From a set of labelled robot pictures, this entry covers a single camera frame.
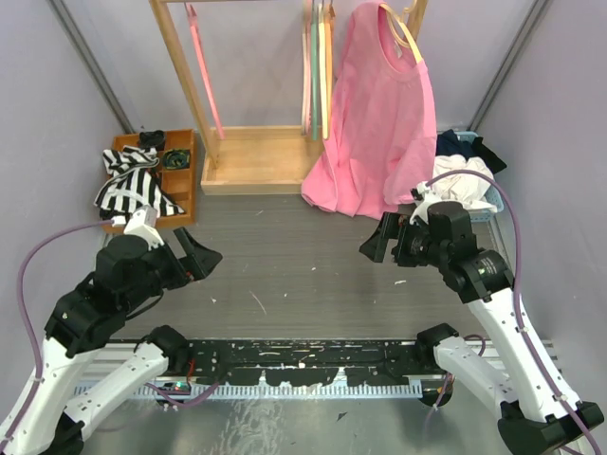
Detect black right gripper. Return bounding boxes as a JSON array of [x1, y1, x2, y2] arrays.
[[359, 209, 449, 268]]

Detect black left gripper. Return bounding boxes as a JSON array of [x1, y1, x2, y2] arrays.
[[123, 225, 223, 313]]

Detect white t shirt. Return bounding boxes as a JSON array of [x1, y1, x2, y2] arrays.
[[432, 155, 497, 212]]

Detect yellow hanger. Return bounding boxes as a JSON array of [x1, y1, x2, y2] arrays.
[[318, 1, 330, 140]]

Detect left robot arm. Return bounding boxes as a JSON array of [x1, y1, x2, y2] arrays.
[[1, 227, 223, 454]]

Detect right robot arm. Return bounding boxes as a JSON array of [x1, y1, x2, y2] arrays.
[[359, 201, 604, 454]]

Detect pink t shirt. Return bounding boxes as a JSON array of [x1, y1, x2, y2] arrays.
[[301, 1, 437, 219]]

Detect black white striped shirt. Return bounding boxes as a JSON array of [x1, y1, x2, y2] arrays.
[[94, 146, 185, 220]]

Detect natural wood hanger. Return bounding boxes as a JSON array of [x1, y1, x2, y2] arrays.
[[379, 1, 423, 64]]

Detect light pink hanger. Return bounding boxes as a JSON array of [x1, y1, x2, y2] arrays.
[[301, 0, 313, 136]]

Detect green hanger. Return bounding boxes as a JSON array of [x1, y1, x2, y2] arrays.
[[310, 0, 320, 140]]

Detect orange wooden organizer tray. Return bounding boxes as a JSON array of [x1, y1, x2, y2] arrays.
[[108, 129, 197, 228]]

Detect green black rolled socks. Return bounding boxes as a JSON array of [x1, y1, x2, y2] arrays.
[[162, 149, 191, 171]]

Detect blue plastic basket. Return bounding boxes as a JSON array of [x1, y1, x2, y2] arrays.
[[432, 130, 506, 218]]

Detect dark navy garment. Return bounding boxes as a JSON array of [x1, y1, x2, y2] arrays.
[[436, 130, 462, 156]]

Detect wooden clothes rack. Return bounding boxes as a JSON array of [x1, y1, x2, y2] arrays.
[[148, 0, 430, 196]]

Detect black garment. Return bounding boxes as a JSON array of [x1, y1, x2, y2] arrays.
[[459, 136, 507, 174]]

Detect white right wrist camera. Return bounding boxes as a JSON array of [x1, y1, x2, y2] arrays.
[[409, 181, 444, 224]]

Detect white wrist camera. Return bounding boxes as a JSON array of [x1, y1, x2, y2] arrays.
[[123, 206, 165, 249], [409, 181, 444, 224]]

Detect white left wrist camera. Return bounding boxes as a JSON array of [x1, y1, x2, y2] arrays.
[[123, 206, 165, 249]]

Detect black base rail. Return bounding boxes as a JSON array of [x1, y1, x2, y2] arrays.
[[167, 339, 452, 406]]

